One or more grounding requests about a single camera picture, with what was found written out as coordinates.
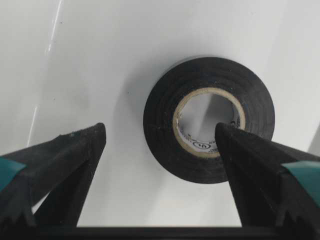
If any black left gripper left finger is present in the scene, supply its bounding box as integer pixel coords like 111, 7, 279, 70
0, 123, 106, 228

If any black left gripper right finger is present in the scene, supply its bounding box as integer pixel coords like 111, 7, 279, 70
215, 123, 320, 228

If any black tape roll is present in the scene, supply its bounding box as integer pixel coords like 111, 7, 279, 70
143, 56, 275, 184

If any white plastic case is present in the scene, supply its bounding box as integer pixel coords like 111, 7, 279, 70
0, 0, 320, 227

